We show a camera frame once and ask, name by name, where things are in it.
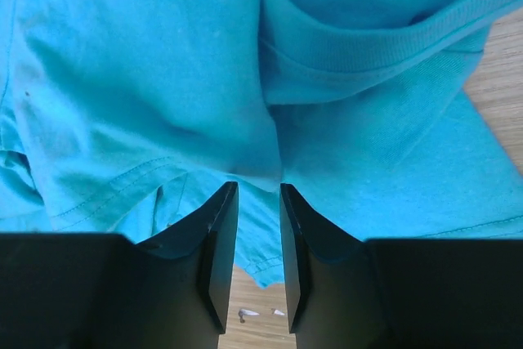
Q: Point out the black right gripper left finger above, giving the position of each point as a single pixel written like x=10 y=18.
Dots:
x=93 y=290

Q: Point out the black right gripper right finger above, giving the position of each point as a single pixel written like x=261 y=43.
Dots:
x=396 y=293

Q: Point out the turquoise t shirt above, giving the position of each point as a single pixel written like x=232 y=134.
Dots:
x=126 y=115

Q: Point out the white paper scrap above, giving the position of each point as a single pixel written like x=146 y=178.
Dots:
x=246 y=312

